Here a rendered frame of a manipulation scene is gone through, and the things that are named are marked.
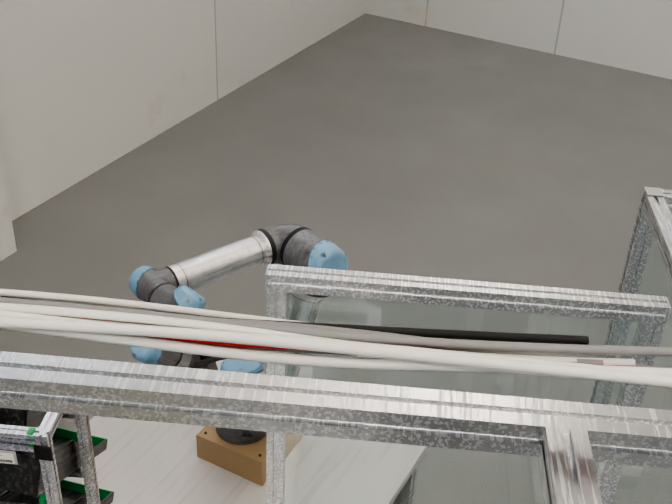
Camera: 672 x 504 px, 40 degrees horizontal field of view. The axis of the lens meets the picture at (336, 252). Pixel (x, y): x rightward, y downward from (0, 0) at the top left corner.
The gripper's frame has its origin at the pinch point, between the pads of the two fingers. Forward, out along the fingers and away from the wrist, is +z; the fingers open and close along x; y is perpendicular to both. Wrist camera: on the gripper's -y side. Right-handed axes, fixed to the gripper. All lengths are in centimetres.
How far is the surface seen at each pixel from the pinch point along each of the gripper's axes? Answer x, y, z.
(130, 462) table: 2.5, 46.1, 16.9
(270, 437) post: 41, -31, -58
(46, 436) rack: 30, -1, -77
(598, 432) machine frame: 71, -85, -96
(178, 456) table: 4.6, 35.2, 24.3
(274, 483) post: 46, -25, -49
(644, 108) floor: -243, -168, 465
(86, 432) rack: 23, 6, -56
